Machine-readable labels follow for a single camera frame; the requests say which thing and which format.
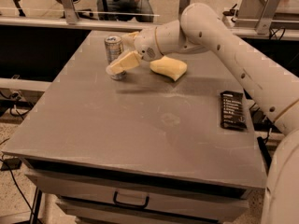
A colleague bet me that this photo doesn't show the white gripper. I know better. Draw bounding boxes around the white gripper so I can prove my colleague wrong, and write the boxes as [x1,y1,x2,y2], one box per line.
[106,28,163,76]

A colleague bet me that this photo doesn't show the silver redbull can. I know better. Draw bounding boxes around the silver redbull can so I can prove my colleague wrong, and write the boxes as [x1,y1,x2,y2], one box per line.
[104,35,127,81]

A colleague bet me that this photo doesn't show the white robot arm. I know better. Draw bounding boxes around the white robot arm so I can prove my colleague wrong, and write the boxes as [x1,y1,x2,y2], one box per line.
[107,3,299,224]

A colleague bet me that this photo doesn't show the yellow sponge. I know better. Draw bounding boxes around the yellow sponge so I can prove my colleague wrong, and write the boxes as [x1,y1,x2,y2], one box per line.
[149,56,188,81]

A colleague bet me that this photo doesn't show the person in jeans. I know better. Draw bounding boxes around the person in jeans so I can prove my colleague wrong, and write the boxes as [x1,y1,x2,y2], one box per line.
[97,0,154,22]

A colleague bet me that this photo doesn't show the grey metal railing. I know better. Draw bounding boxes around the grey metal railing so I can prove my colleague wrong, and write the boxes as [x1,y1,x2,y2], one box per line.
[0,0,299,41]

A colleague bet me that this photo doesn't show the grey drawer cabinet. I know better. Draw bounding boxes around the grey drawer cabinet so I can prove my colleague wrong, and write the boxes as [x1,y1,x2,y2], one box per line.
[24,158,250,224]

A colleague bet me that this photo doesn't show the black pole on floor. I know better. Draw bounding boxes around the black pole on floor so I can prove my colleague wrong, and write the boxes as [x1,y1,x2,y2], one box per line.
[257,136,272,172]

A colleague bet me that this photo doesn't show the black drawer handle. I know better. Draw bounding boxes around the black drawer handle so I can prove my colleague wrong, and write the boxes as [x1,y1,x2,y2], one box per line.
[113,190,150,209]

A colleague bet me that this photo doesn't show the black floor cable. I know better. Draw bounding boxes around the black floor cable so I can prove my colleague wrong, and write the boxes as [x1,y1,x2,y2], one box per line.
[0,157,35,213]

